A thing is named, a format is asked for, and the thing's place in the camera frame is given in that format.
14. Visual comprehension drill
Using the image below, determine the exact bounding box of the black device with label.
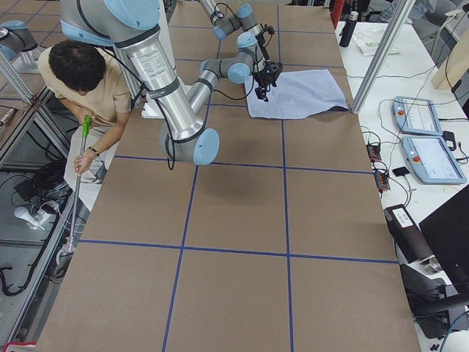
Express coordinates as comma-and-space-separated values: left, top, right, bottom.
383, 205, 434, 264

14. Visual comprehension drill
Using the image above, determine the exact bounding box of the person's hand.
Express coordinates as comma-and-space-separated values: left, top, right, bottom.
74, 153, 93, 175

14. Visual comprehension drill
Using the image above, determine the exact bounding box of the left grey cable hub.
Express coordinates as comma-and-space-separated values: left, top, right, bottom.
366, 143, 382, 162

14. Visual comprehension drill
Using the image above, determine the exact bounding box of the grey cable hub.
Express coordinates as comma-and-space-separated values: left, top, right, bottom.
366, 143, 382, 162
373, 170, 391, 192

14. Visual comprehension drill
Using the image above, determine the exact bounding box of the black computer monitor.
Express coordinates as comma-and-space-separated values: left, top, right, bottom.
419, 187, 469, 293

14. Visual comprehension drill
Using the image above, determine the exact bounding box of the right grey cable hub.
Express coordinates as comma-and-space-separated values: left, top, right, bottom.
373, 170, 391, 192

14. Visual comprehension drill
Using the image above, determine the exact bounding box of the person in beige shirt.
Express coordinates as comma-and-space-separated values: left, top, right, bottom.
37, 40, 131, 210

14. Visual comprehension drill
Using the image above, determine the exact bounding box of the blue teach pendant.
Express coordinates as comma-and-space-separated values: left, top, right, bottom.
402, 136, 467, 185
392, 96, 443, 136

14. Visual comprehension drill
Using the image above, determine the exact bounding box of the white power strip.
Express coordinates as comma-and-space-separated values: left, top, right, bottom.
13, 205, 59, 231

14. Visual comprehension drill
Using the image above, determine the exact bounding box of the grey aluminium frame post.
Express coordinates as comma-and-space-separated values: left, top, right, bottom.
350, 0, 415, 114

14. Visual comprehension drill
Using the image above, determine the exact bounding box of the lower blue teach pendant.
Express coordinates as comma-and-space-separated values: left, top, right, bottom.
402, 136, 467, 185

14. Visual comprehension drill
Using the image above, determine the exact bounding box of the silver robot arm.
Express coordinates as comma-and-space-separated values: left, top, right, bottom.
198, 0, 265, 40
60, 1, 283, 165

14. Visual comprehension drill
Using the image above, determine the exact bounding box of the upper blue teach pendant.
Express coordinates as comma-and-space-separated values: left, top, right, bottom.
392, 96, 443, 136

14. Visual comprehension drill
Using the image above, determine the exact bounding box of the green handled reacher stick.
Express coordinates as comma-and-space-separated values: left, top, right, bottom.
62, 114, 92, 255

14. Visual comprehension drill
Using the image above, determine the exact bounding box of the black drink bottle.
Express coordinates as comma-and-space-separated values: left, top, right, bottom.
339, 11, 359, 48

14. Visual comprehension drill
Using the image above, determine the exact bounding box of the blue striped button shirt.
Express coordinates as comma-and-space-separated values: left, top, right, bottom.
247, 69, 349, 120

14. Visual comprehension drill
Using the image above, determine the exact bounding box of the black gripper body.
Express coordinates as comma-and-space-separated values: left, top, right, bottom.
254, 62, 283, 90

